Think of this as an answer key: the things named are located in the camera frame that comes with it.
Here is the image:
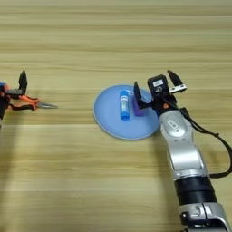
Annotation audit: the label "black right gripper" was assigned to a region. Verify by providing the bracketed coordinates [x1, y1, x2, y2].
[133, 69, 188, 118]

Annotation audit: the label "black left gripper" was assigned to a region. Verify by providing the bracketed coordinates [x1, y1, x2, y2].
[0, 69, 28, 121]

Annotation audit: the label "orange black needle-nose pliers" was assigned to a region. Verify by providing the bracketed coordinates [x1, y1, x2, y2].
[7, 93, 59, 111]

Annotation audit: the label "round blue plate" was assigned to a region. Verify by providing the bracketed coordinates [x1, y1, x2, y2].
[92, 84, 161, 140]

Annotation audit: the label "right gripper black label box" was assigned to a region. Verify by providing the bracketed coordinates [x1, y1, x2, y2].
[147, 74, 170, 98]

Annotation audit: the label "purple rectangular block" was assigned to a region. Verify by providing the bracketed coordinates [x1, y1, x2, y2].
[132, 94, 149, 118]

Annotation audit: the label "blue glue stick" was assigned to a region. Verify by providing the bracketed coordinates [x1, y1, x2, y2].
[119, 89, 131, 121]

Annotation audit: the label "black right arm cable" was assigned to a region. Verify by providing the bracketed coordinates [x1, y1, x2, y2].
[169, 98, 232, 179]

